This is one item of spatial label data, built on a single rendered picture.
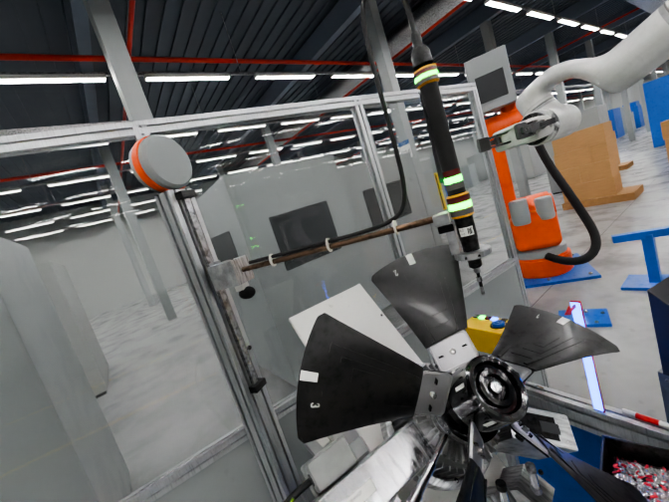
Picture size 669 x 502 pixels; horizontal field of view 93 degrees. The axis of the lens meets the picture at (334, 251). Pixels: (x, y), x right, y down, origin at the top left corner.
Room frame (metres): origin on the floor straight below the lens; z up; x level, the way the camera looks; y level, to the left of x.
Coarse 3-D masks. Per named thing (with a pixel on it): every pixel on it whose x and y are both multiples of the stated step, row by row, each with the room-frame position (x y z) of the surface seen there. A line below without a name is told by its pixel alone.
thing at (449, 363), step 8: (456, 336) 0.64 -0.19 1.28; (464, 336) 0.63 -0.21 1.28; (440, 344) 0.65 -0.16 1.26; (448, 344) 0.64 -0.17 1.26; (456, 344) 0.63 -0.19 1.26; (464, 344) 0.62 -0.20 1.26; (472, 344) 0.61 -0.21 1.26; (432, 352) 0.66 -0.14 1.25; (440, 352) 0.65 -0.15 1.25; (448, 352) 0.64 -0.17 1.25; (456, 352) 0.63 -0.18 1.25; (464, 352) 0.62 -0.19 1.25; (472, 352) 0.61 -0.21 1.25; (440, 360) 0.64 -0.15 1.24; (448, 360) 0.63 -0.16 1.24; (456, 360) 0.62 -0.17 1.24; (464, 360) 0.61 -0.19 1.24; (440, 368) 0.63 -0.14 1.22; (448, 368) 0.62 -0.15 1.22; (456, 368) 0.61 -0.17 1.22
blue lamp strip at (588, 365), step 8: (576, 304) 0.78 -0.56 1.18; (576, 312) 0.78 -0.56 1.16; (576, 320) 0.79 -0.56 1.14; (584, 360) 0.79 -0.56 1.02; (592, 368) 0.78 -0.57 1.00; (592, 376) 0.78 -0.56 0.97; (592, 384) 0.78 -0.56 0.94; (592, 392) 0.79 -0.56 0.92; (592, 400) 0.79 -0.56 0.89; (600, 400) 0.77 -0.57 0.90; (600, 408) 0.78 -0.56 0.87
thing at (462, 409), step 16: (464, 368) 0.55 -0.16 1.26; (480, 368) 0.55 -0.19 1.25; (496, 368) 0.56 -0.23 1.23; (464, 384) 0.52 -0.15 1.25; (480, 384) 0.52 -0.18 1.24; (512, 384) 0.54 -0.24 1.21; (448, 400) 0.59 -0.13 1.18; (464, 400) 0.52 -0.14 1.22; (480, 400) 0.50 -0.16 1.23; (496, 400) 0.51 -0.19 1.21; (512, 400) 0.51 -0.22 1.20; (528, 400) 0.51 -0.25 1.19; (448, 416) 0.57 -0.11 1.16; (464, 416) 0.53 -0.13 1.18; (480, 416) 0.50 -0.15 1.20; (496, 416) 0.48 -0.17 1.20; (512, 416) 0.49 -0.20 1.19; (448, 432) 0.56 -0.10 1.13; (464, 432) 0.55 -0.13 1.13; (480, 432) 0.56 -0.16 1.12; (496, 432) 0.56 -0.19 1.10
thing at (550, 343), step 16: (512, 320) 0.77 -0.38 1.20; (528, 320) 0.75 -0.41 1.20; (544, 320) 0.74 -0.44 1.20; (512, 336) 0.71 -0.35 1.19; (528, 336) 0.69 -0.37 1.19; (544, 336) 0.68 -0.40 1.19; (560, 336) 0.67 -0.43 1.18; (576, 336) 0.66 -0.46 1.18; (592, 336) 0.66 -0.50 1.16; (496, 352) 0.68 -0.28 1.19; (512, 352) 0.66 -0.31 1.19; (528, 352) 0.64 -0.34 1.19; (544, 352) 0.63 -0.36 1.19; (560, 352) 0.62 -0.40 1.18; (576, 352) 0.62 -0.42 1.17; (592, 352) 0.62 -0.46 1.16; (608, 352) 0.62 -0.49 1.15; (528, 368) 0.60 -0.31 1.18; (544, 368) 0.59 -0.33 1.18
